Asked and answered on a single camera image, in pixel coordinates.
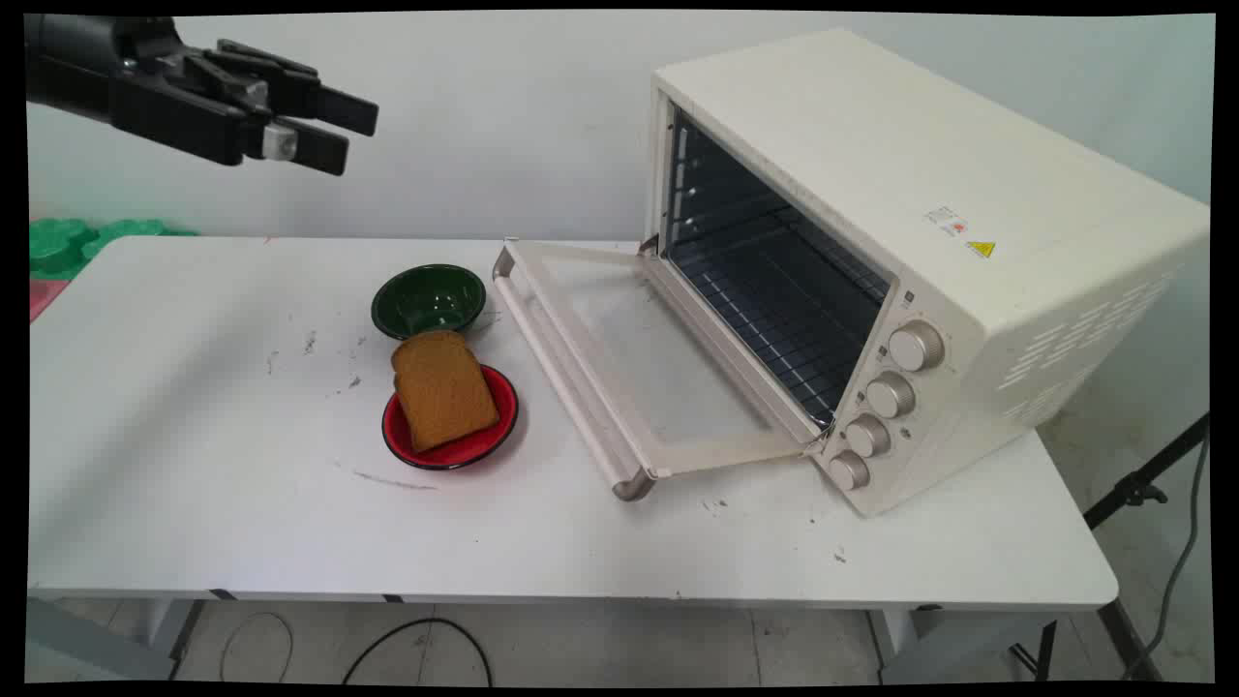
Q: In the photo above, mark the green bowl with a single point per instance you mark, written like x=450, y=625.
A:
x=426, y=295

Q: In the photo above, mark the black tripod stand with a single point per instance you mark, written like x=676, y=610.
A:
x=1142, y=484

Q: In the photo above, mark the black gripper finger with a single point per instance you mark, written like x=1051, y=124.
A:
x=329, y=105
x=315, y=147

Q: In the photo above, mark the brown bread slice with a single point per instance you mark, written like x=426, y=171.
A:
x=442, y=389

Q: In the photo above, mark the red plate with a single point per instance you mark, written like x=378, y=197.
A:
x=484, y=440

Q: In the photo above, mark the cream toaster oven body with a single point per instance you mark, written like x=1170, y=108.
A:
x=968, y=194

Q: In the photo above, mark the red foam mat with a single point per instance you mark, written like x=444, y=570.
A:
x=41, y=295

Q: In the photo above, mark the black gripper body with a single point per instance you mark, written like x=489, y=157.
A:
x=145, y=92

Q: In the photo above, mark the white red label sticker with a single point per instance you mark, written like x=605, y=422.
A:
x=947, y=222

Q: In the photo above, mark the yellow warning sticker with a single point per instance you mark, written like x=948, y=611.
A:
x=981, y=249

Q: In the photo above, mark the large silver oven knob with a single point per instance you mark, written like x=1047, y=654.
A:
x=916, y=346

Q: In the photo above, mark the cream glass oven door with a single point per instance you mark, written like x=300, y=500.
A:
x=619, y=358

